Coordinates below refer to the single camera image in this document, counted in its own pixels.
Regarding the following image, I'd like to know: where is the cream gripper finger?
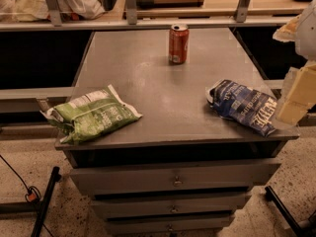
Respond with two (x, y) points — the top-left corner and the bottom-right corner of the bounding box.
(273, 16), (300, 42)
(276, 63), (316, 126)

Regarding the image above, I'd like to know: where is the red coke can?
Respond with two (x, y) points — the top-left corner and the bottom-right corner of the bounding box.
(169, 24), (190, 64)

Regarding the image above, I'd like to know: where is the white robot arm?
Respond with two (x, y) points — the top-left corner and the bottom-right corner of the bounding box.
(273, 0), (316, 129)

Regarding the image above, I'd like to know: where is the blue kettle chip bag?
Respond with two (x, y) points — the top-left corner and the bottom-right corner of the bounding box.
(205, 79), (277, 137)

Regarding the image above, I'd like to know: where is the green jalapeno chip bag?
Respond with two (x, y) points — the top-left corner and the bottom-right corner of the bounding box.
(41, 85), (142, 144)

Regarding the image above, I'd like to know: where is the grey metal railing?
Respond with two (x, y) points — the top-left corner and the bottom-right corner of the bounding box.
(0, 0), (308, 32)

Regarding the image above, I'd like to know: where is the black stand right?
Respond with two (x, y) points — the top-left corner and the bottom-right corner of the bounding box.
(265, 186), (316, 237)

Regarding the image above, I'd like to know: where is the black stand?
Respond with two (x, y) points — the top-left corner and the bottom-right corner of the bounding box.
(265, 186), (316, 237)
(0, 167), (61, 237)

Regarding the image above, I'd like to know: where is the top grey drawer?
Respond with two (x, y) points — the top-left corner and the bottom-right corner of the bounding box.
(70, 158), (280, 196)

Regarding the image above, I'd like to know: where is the grey drawer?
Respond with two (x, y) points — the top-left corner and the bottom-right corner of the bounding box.
(70, 158), (280, 196)
(91, 192), (251, 219)
(105, 213), (234, 235)

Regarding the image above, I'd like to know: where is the grey drawer cabinet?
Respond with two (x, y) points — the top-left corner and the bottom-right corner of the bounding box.
(64, 29), (298, 223)

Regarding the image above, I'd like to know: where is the bottom grey drawer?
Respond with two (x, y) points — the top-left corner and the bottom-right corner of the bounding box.
(105, 213), (234, 235)

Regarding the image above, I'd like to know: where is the middle grey drawer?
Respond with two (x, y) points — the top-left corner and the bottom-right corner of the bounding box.
(91, 192), (251, 219)

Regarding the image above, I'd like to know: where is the white cloth in background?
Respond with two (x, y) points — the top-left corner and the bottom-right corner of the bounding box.
(0, 0), (105, 22)

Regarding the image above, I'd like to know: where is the black stand left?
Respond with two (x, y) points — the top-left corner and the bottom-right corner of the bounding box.
(0, 167), (61, 237)

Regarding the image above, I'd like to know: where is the black cable with orange tag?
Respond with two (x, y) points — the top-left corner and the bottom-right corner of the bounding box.
(0, 153), (55, 237)

